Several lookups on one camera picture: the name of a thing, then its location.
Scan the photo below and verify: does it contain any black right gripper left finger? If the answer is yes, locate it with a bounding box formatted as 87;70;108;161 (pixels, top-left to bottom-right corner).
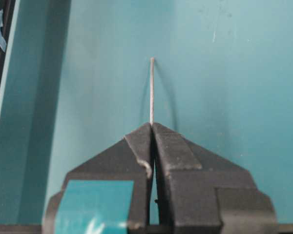
42;123;152;234

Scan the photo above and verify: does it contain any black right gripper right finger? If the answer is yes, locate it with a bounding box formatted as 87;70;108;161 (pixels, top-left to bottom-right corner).
152;123;277;234

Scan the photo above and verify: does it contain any thin grey wire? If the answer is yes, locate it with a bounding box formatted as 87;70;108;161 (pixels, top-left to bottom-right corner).
149;57;155;126

